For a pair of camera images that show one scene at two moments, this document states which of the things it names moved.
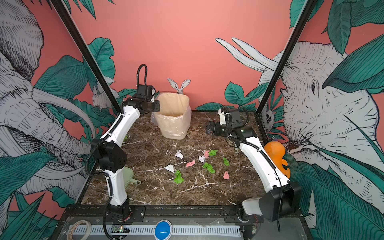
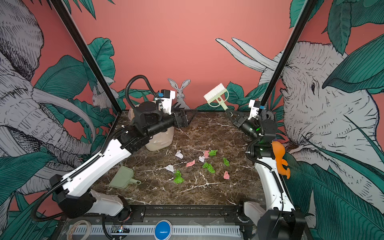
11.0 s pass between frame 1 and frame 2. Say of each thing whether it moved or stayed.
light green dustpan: stayed
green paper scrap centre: stayed
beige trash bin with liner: moved
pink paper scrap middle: stayed
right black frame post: stayed
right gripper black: moved
